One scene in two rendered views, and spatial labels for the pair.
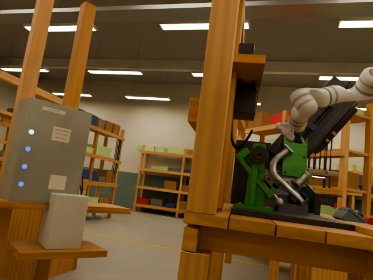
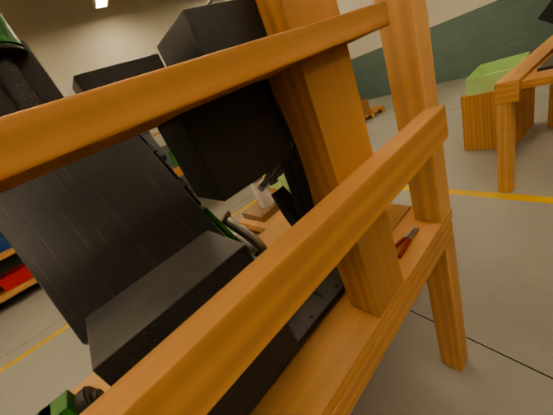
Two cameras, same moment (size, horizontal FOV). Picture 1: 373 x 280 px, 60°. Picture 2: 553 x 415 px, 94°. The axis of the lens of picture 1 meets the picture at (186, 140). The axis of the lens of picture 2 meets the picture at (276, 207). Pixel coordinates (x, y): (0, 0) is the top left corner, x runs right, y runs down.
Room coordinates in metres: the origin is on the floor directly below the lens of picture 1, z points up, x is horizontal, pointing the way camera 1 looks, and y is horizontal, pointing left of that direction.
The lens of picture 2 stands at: (1.95, 0.13, 1.49)
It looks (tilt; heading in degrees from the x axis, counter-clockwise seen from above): 24 degrees down; 227
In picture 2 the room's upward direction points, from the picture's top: 24 degrees counter-clockwise
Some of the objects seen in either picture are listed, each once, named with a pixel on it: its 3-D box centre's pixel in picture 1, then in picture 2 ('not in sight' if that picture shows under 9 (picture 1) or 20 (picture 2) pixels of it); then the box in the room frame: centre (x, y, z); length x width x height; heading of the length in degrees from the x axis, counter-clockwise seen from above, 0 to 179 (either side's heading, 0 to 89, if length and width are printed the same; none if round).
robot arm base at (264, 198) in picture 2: not in sight; (262, 192); (1.00, -0.95, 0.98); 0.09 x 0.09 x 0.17; 82
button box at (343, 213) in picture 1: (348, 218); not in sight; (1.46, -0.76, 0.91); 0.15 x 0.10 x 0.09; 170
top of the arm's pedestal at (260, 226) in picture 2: not in sight; (271, 212); (0.99, -0.95, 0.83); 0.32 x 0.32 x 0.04; 80
